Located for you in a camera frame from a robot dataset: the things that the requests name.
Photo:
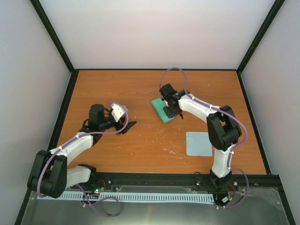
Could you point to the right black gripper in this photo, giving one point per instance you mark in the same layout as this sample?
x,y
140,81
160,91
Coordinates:
x,y
170,115

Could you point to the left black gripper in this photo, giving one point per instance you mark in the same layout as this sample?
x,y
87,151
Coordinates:
x,y
117,125

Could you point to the light blue cleaning cloth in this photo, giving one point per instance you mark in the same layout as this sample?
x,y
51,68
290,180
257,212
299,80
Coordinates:
x,y
198,144

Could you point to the black sunglasses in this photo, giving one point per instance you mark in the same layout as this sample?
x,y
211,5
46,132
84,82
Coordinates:
x,y
121,125

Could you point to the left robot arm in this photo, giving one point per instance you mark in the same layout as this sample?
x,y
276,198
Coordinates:
x,y
50,175

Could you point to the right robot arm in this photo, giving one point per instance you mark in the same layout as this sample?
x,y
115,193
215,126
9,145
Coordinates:
x,y
223,129

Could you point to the left controller board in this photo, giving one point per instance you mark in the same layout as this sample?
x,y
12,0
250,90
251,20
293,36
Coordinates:
x,y
99,186

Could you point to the right controller connector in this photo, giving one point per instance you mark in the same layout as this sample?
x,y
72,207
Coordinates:
x,y
224,198

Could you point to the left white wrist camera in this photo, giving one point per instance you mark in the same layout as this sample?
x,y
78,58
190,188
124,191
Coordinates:
x,y
118,111

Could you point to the black enclosure frame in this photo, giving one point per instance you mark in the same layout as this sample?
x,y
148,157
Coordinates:
x,y
276,6

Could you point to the light blue cable duct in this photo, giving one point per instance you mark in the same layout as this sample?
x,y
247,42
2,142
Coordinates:
x,y
152,197

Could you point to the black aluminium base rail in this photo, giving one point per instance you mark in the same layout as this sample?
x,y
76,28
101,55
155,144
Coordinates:
x,y
198,182

